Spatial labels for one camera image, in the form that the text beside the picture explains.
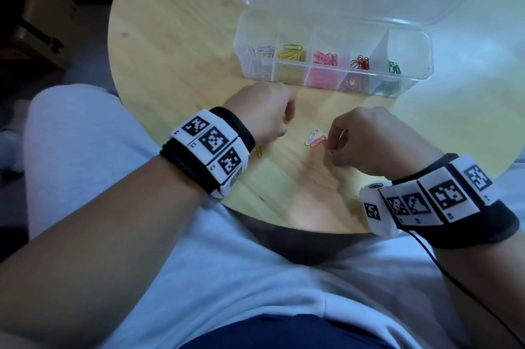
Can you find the person's left hand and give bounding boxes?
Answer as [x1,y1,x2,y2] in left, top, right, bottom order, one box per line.
[223,82,297,153]

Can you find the person's right hand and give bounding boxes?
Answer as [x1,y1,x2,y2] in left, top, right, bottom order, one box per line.
[326,106,444,181]

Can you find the heap of white paper clips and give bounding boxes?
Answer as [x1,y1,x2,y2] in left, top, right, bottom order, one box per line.
[245,44,276,80]

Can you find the heap of yellow paper clips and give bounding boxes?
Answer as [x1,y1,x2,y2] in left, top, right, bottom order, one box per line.
[275,43,307,84]

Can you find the heap of green paper clips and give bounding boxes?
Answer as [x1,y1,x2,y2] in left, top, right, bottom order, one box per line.
[375,59,403,96]

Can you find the heap of red paper clips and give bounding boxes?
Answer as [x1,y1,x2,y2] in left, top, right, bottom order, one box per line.
[339,54,372,93]

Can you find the heap of pink paper clips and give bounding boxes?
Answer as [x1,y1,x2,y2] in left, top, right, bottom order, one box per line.
[306,50,339,89]

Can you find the person's right forearm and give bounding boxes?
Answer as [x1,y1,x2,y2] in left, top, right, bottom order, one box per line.
[433,234,525,349]

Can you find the person's left forearm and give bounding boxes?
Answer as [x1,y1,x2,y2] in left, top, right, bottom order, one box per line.
[0,156,208,349]

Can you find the brown cardboard box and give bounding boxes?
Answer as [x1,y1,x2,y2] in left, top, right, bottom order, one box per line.
[0,0,81,71]

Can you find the black left wristband white markers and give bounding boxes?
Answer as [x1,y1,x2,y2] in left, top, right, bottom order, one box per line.
[160,106,256,200]

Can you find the black wristband white markers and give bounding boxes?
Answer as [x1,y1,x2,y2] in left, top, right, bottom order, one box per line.
[160,106,256,200]
[379,153,521,250]

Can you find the black right wristband white markers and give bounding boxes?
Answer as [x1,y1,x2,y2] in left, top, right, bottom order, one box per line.
[379,153,521,250]

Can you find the dark blue shirt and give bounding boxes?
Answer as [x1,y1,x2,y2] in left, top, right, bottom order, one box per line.
[180,313,394,349]

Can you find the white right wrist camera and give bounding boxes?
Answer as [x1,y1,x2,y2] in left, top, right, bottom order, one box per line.
[359,180,399,239]

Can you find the black right camera cable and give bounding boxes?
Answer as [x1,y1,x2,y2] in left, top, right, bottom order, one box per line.
[404,229,525,345]

